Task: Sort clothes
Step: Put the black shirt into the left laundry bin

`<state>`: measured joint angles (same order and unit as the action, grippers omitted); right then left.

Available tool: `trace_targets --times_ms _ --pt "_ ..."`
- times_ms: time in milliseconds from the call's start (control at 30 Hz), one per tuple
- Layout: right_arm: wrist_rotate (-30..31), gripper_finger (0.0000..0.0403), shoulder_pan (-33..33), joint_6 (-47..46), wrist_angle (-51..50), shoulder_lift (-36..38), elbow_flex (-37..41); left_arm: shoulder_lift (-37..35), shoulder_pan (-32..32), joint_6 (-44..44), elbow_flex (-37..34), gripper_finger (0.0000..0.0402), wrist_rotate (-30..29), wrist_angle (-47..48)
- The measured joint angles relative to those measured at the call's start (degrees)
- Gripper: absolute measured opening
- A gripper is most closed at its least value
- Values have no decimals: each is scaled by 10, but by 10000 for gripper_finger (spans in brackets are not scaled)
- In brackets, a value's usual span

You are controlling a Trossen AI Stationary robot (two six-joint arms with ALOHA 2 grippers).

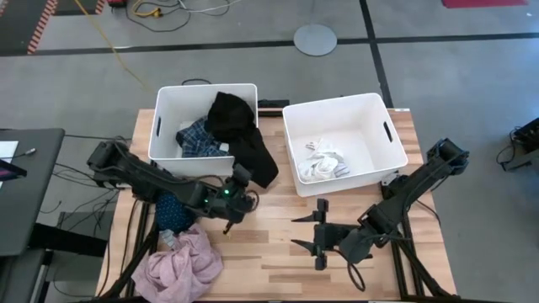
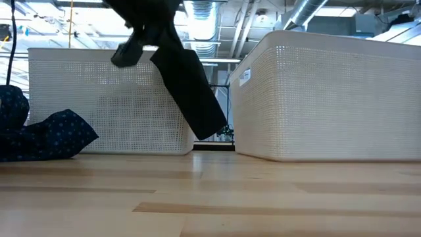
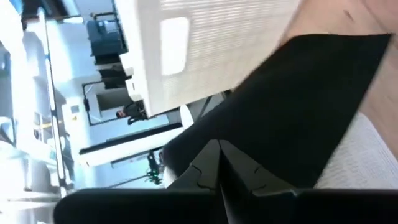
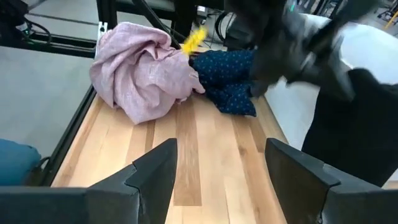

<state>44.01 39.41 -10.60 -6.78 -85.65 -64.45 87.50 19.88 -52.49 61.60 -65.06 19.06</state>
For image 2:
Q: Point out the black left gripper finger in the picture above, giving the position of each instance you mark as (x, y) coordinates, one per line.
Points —
(126, 54)

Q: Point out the white perforated plastic bin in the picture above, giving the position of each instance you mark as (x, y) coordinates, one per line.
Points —
(329, 105)
(82, 108)

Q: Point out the black garment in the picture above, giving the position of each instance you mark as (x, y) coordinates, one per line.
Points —
(190, 92)

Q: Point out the navy dotted garment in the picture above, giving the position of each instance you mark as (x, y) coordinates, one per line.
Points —
(49, 138)

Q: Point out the black bar at table edge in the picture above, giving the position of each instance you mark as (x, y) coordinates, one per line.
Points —
(213, 147)

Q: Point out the silver ribbed ventilation duct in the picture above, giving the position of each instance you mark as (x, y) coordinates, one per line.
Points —
(204, 19)

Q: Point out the large smooth silver duct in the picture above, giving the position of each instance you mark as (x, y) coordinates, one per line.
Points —
(304, 13)

